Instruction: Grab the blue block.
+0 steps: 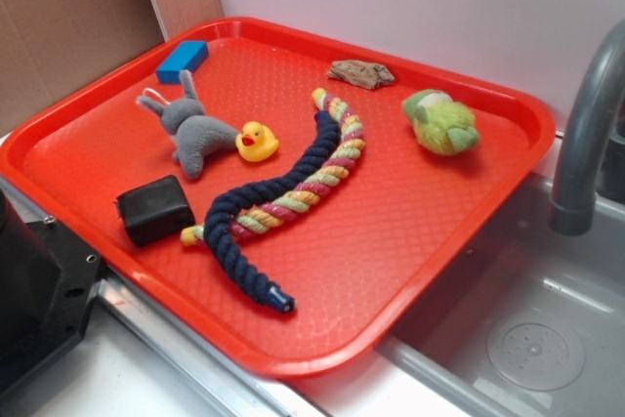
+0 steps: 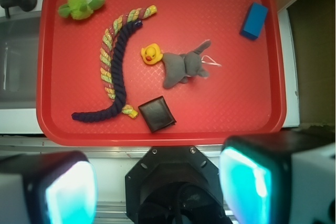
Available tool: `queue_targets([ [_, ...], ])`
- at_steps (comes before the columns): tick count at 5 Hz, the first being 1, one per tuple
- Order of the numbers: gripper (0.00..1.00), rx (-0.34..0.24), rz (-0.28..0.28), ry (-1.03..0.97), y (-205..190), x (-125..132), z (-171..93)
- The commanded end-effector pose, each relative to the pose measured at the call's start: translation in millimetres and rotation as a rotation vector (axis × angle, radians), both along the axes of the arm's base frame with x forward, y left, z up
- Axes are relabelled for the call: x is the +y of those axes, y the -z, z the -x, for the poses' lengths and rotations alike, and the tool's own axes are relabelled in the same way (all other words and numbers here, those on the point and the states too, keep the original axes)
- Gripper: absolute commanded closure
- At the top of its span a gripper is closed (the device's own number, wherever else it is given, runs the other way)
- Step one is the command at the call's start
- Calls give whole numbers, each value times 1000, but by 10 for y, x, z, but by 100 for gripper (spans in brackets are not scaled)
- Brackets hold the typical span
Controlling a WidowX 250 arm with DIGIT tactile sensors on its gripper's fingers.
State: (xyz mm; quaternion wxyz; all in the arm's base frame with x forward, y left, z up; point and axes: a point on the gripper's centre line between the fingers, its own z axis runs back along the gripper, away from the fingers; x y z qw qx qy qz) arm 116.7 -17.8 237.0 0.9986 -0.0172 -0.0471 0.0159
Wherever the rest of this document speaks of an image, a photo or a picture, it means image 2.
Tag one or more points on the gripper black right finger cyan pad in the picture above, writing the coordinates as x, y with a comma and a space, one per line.
283, 177

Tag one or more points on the grey plush elephant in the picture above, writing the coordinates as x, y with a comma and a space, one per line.
178, 68

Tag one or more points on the black leather wallet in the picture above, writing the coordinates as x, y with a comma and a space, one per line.
157, 114

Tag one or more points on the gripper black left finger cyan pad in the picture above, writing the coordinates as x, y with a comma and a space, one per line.
48, 188

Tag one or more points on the green plush frog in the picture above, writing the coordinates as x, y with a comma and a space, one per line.
79, 9

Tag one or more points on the red plastic tray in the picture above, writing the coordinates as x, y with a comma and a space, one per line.
158, 72

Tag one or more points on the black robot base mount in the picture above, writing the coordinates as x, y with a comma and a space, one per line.
174, 185

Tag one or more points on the blue block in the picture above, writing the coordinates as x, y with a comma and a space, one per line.
254, 21

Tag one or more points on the stainless steel sink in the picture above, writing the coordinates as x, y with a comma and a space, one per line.
19, 54

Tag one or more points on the yellow rubber duck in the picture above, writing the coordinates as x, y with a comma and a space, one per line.
151, 54

